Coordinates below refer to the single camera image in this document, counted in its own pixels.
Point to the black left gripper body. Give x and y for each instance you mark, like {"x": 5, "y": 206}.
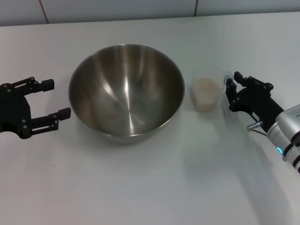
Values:
{"x": 14, "y": 112}

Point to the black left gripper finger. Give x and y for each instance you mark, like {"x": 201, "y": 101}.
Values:
{"x": 49, "y": 122}
{"x": 35, "y": 86}

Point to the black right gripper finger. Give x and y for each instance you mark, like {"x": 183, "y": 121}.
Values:
{"x": 255, "y": 82}
{"x": 230, "y": 93}

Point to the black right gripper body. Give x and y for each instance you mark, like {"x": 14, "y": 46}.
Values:
{"x": 257, "y": 105}

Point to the clear plastic measuring cup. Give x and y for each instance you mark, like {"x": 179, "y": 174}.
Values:
{"x": 204, "y": 100}

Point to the stainless steel mixing bowl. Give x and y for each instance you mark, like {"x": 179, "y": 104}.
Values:
{"x": 126, "y": 96}

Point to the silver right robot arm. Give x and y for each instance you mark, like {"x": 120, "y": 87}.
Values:
{"x": 288, "y": 131}

